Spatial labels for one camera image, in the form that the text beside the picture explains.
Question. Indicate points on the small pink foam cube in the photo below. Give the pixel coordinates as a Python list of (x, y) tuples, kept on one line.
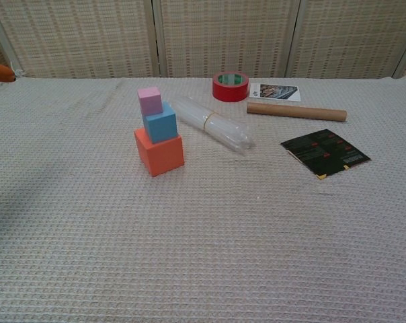
[(150, 101)]

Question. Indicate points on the blue foam cube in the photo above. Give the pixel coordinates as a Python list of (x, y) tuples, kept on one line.
[(162, 126)]

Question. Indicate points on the large orange foam cube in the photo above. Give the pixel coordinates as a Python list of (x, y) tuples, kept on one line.
[(164, 158)]

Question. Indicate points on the clear plastic tube bundle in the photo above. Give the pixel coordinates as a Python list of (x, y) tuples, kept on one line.
[(196, 112)]

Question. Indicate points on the red tape roll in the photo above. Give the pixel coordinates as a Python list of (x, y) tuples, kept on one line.
[(228, 92)]

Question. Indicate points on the cream woven tablecloth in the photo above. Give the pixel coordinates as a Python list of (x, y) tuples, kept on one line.
[(223, 235)]

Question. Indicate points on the white card with photo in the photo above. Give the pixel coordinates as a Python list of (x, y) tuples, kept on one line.
[(277, 92)]

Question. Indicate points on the brown cardboard tube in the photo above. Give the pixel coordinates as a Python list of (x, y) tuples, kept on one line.
[(297, 112)]

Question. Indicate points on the black printed leaflet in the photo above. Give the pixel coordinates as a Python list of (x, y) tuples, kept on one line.
[(324, 153)]

